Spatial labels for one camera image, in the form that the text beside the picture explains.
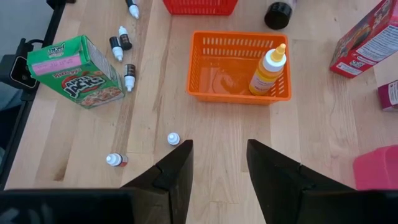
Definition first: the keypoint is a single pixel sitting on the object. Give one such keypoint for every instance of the red plastic basket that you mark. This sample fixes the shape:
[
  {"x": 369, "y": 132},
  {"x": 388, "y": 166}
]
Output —
[{"x": 200, "y": 7}]

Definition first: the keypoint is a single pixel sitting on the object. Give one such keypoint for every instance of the spice jar with black lid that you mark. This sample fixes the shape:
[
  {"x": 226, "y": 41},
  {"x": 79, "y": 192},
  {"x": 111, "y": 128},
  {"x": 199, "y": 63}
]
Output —
[{"x": 278, "y": 15}]

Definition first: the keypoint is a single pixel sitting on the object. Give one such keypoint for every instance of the small red dropper bottle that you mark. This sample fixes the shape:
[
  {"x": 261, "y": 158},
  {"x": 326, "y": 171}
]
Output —
[{"x": 173, "y": 138}]

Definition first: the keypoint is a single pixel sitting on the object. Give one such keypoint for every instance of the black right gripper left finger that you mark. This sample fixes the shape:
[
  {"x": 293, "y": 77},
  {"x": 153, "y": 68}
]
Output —
[{"x": 174, "y": 186}]

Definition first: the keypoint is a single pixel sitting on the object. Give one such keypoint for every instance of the black table-level camera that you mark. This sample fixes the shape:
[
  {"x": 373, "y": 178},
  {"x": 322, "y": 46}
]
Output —
[{"x": 20, "y": 73}]

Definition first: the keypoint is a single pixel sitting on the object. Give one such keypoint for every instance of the pink plastic tray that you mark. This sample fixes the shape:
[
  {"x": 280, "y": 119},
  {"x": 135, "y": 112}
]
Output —
[{"x": 377, "y": 168}]

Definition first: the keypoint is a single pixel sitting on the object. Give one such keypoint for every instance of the orange plastic basket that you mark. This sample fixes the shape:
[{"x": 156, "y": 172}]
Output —
[{"x": 217, "y": 81}]

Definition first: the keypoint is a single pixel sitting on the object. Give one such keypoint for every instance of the small dark dropper bottle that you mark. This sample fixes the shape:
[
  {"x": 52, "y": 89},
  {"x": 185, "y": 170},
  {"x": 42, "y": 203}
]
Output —
[
  {"x": 125, "y": 42},
  {"x": 129, "y": 81},
  {"x": 115, "y": 159},
  {"x": 117, "y": 53},
  {"x": 134, "y": 12}
]

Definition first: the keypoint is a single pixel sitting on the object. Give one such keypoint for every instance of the black aluminium table frame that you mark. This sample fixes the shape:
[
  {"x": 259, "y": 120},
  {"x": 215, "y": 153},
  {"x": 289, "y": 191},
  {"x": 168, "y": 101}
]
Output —
[{"x": 17, "y": 137}]

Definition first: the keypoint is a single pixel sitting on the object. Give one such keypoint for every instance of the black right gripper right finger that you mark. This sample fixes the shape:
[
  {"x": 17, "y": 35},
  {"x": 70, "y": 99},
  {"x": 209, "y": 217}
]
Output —
[{"x": 273, "y": 186}]

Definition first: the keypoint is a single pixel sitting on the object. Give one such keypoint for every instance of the red Froot Loops cereal box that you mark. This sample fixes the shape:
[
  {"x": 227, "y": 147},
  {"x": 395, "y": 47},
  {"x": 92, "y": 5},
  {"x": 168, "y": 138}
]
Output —
[{"x": 367, "y": 40}]

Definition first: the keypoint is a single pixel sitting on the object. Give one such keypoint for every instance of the green Apple Jacks cereal box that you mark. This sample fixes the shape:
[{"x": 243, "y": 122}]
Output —
[{"x": 77, "y": 81}]

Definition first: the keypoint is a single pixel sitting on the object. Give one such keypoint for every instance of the yellow squeeze bottle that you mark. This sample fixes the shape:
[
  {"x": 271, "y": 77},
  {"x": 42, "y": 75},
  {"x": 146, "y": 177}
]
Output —
[{"x": 264, "y": 77}]

